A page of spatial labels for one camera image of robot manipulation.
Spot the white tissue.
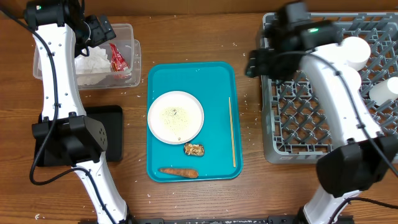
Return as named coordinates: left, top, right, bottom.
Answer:
left=75, top=47, right=111, bottom=74
left=77, top=74, right=106, bottom=86

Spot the red snack wrapper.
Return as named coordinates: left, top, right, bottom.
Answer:
left=109, top=43, right=130, bottom=72

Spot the wooden chopstick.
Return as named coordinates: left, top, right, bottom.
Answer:
left=228, top=97, right=236, bottom=167

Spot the small white cup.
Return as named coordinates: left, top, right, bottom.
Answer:
left=369, top=77, right=398, bottom=106

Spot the large white plate with rice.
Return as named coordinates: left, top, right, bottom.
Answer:
left=147, top=91, right=205, bottom=145

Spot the small white bowl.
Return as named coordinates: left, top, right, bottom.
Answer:
left=342, top=67, right=361, bottom=93

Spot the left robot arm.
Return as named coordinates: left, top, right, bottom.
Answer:
left=24, top=1, right=134, bottom=223

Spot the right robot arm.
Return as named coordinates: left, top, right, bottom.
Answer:
left=246, top=1, right=397, bottom=223

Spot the clear plastic waste bin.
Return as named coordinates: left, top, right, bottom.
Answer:
left=32, top=23, right=142, bottom=92

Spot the grey dishwasher rack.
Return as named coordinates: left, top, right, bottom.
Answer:
left=261, top=12, right=397, bottom=164

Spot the black plastic tray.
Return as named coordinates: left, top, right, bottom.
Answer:
left=32, top=105, right=123, bottom=167

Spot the brown cardboard backdrop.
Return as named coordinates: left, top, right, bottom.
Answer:
left=0, top=0, right=398, bottom=19

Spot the teal plastic serving tray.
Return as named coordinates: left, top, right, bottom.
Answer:
left=147, top=62, right=243, bottom=183

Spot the walnut food scrap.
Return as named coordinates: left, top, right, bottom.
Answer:
left=183, top=143, right=205, bottom=157

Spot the carrot piece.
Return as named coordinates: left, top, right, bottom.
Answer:
left=159, top=168, right=198, bottom=179

